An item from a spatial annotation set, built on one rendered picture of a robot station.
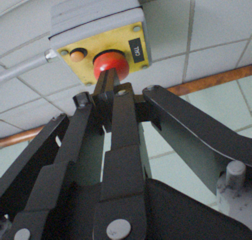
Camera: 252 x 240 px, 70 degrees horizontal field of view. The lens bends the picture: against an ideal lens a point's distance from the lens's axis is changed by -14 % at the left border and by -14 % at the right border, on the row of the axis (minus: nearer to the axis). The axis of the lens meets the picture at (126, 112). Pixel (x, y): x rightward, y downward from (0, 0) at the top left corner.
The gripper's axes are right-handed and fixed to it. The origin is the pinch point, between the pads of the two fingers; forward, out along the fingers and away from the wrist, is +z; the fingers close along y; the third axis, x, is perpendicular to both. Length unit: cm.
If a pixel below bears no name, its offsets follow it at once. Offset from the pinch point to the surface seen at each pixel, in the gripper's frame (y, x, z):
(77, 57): -2.6, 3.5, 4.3
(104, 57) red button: -0.1, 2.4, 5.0
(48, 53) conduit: -7.1, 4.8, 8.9
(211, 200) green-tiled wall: 11.7, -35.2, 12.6
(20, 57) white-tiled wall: -13.4, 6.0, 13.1
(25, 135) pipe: -30.9, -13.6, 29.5
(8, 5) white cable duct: -8.2, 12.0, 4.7
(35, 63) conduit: -9.4, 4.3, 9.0
